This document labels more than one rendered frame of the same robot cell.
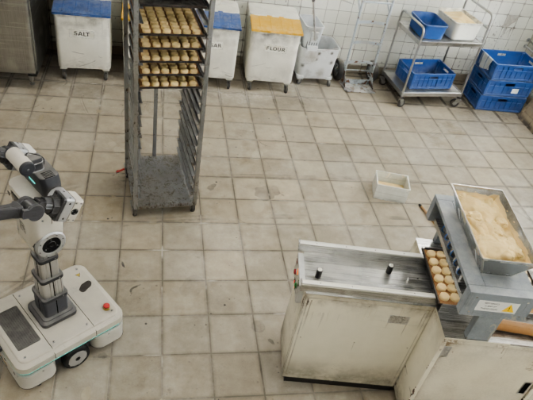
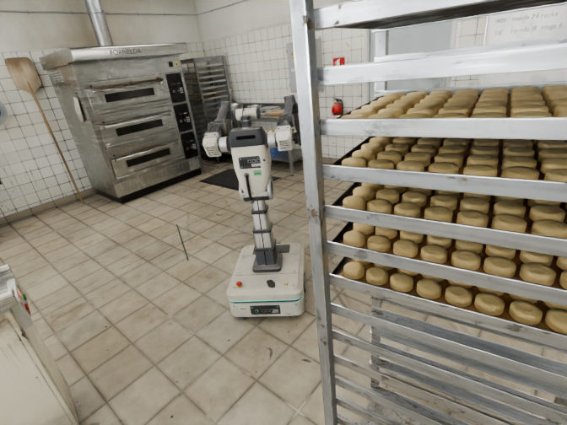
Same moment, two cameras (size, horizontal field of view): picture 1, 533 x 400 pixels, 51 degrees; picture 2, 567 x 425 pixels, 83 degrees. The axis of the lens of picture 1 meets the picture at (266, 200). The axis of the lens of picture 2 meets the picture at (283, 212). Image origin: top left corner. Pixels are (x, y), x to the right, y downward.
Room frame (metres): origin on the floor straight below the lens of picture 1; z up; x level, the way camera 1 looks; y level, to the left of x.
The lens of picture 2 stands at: (3.77, 0.16, 1.62)
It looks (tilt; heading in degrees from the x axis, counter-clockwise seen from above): 25 degrees down; 148
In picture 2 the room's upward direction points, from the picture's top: 7 degrees counter-clockwise
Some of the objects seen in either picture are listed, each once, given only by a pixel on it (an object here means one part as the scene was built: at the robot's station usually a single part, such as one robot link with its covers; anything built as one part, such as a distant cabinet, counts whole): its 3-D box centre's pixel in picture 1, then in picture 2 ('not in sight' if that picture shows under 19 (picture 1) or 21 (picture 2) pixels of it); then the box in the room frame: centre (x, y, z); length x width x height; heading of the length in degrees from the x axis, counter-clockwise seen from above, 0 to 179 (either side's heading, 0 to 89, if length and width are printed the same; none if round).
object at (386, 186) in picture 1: (390, 186); not in sight; (4.07, -1.07, 0.08); 0.30 x 0.22 x 0.16; 92
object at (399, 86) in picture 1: (433, 51); not in sight; (6.16, -1.54, 0.57); 0.85 x 0.58 x 1.13; 112
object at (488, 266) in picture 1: (488, 231); not in sight; (2.20, -1.12, 1.25); 0.56 x 0.29 x 0.14; 7
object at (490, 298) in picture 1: (469, 264); not in sight; (2.20, -1.12, 1.01); 0.72 x 0.33 x 0.34; 7
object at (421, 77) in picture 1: (424, 74); not in sight; (6.16, -1.53, 0.29); 0.56 x 0.38 x 0.20; 113
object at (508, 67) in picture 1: (508, 65); not in sight; (6.34, -2.46, 0.50); 0.60 x 0.40 x 0.20; 108
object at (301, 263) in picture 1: (299, 277); (18, 302); (2.09, -0.26, 0.77); 0.24 x 0.04 x 0.14; 7
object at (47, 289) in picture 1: (50, 295); (266, 250); (1.95, 1.09, 0.38); 0.13 x 0.13 x 0.40; 51
